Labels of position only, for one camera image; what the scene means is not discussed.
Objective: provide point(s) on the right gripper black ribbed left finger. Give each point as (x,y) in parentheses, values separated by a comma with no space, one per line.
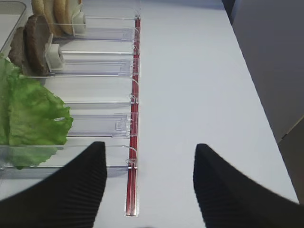
(69,198)

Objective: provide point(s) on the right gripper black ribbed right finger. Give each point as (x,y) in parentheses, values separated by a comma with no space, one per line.
(229,199)

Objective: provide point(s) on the green lettuce leaf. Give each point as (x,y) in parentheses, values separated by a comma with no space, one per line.
(33,121)

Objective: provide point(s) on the rear brown meat patty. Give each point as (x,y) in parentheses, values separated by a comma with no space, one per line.
(17,53)

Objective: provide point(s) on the brown meat patty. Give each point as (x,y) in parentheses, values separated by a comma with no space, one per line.
(17,53)
(36,37)

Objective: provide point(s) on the front brown meat patty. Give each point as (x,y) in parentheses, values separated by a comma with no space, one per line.
(36,37)

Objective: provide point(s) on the front bread slice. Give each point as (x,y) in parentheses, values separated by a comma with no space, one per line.
(64,10)

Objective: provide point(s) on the bread slice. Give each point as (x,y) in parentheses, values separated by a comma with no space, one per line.
(46,9)
(64,10)

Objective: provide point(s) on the rear bread slice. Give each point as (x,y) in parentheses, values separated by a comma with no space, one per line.
(46,9)

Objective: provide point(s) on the clear acrylic divider rack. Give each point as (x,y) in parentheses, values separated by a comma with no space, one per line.
(95,82)

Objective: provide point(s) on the white pusher block lower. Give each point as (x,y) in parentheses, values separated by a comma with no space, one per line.
(54,57)

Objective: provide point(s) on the white pusher block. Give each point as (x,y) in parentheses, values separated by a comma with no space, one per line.
(54,57)
(79,23)

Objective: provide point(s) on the white pusher block upper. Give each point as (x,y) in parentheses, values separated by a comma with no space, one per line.
(79,23)

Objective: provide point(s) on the red rail strip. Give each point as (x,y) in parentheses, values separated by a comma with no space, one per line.
(131,206)

